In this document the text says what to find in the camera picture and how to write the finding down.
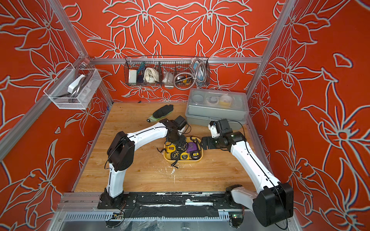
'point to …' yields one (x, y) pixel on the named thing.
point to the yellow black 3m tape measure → (175, 155)
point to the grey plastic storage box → (205, 106)
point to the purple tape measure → (191, 146)
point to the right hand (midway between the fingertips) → (205, 142)
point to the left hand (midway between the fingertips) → (180, 141)
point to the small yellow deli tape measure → (185, 156)
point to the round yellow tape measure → (171, 148)
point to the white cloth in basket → (151, 75)
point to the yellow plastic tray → (167, 157)
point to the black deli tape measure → (195, 155)
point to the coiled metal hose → (185, 81)
